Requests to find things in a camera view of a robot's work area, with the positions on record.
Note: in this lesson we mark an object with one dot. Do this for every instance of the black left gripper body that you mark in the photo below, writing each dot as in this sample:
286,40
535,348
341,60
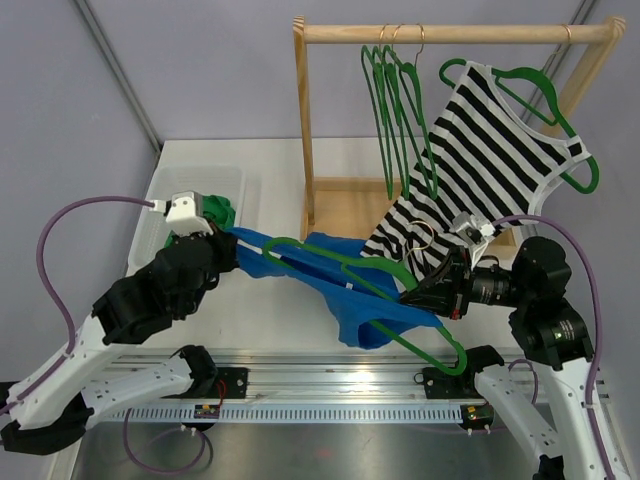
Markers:
222,259

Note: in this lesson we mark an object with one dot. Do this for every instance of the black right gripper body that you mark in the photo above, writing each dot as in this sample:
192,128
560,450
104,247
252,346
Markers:
459,288

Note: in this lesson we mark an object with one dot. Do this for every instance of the green tank top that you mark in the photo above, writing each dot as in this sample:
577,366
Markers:
218,211

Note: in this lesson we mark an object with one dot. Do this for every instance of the blue tank top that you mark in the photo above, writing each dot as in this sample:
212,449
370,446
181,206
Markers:
350,304

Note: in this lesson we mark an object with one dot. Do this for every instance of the black white striped top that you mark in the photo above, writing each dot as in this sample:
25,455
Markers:
416,230

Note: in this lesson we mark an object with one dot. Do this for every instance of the green velvet hanger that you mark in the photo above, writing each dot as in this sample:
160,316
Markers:
411,84

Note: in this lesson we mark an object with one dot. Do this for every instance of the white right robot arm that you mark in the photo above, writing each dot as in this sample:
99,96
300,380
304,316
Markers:
554,338

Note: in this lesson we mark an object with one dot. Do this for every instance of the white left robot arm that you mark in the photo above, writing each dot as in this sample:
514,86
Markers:
54,407

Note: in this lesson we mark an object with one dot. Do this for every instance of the wooden clothes rack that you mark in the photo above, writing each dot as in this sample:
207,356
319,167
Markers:
342,196

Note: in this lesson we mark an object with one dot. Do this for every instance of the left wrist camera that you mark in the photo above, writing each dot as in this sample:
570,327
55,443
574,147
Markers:
184,214

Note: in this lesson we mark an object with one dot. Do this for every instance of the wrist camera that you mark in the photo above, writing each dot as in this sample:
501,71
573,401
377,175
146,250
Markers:
184,214
476,232

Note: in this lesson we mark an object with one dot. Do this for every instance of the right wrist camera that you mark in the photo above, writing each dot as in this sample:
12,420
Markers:
476,232

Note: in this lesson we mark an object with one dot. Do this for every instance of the aluminium mounting rail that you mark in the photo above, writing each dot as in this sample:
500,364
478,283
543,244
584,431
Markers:
325,378

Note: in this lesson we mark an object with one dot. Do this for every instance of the white slotted cable duct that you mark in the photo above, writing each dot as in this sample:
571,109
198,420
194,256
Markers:
296,414

